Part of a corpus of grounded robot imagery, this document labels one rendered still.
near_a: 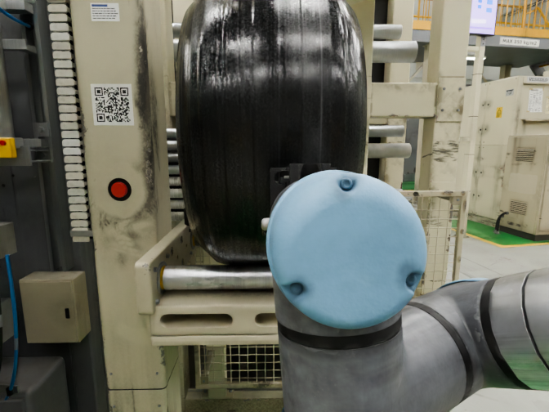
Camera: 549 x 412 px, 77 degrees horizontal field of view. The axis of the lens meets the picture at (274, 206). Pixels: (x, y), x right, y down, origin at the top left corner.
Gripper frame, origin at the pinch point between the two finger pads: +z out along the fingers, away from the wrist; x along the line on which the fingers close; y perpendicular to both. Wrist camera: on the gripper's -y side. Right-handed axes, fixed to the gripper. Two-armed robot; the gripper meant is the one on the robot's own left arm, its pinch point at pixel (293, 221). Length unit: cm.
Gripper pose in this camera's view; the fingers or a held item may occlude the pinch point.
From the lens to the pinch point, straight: 50.9
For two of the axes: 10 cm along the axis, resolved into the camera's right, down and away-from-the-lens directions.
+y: -0.1, -10.0, -0.5
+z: -0.2, -0.5, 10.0
